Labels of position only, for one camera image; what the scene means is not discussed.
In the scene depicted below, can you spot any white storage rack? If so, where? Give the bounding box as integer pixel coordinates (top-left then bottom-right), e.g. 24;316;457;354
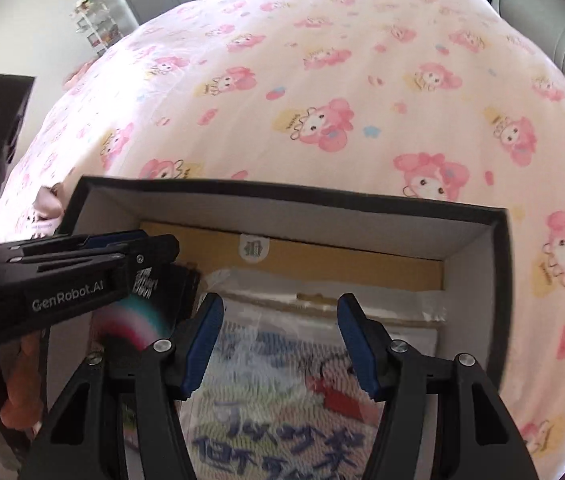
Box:
70;0;126;58

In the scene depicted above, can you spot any person's left hand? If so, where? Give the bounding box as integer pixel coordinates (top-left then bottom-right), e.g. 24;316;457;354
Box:
0;332;43;431

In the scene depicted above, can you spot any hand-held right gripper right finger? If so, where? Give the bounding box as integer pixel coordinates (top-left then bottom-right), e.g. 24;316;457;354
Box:
336;292;538;480

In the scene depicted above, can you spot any kraft paper envelope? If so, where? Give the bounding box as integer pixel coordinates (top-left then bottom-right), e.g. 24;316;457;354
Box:
140;219;445;292

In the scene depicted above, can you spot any black cardboard box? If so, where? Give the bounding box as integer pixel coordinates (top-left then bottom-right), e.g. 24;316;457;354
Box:
37;175;515;480

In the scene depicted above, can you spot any bagged printed cloth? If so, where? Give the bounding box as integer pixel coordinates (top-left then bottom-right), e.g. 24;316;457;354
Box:
180;267;448;480

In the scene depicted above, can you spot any pink printed bed sheet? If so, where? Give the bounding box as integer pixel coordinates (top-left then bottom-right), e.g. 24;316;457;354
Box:
0;0;565;480

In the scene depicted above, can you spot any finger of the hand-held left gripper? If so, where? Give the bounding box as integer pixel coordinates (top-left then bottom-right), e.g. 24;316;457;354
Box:
10;234;182;283
0;229;149;257

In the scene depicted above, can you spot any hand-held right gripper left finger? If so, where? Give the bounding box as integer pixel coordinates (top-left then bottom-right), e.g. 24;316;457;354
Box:
21;292;226;480

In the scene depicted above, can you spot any black packet with rainbow stripe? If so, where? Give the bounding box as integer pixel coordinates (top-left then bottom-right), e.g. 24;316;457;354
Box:
90;257;202;361

